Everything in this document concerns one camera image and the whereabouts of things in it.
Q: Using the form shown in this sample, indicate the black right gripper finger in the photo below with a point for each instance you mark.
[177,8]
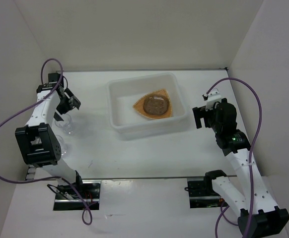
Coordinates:
[199,121]
[199,112]

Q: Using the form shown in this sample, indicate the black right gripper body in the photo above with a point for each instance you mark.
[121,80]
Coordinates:
[211,121]

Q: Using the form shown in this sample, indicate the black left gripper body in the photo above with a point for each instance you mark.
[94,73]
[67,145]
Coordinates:
[64,106]

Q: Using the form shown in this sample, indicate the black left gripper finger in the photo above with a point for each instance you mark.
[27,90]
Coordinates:
[73,101]
[57,116]

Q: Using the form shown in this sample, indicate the woven bamboo fan tray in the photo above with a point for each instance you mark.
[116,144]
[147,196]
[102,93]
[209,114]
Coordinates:
[138,106]

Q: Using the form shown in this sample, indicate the smoky glass plate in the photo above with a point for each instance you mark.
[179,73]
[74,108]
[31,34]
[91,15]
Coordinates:
[156,105]

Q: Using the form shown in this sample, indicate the translucent white plastic bin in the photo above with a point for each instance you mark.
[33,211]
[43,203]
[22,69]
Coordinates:
[122,94]

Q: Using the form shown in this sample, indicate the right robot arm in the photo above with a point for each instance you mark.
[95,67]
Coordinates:
[258,214]

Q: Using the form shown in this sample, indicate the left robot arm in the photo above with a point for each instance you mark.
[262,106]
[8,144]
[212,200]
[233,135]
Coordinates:
[66,176]

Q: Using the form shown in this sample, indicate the small clear glass dish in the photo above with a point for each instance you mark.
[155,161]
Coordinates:
[63,146]

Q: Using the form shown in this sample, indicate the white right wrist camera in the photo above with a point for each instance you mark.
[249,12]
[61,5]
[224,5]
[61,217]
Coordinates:
[211,98]

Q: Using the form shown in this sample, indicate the aluminium table edge rail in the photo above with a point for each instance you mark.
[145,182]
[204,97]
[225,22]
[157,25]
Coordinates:
[31,171]

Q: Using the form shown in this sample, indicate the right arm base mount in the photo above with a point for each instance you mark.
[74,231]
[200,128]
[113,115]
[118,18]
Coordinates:
[201,195]

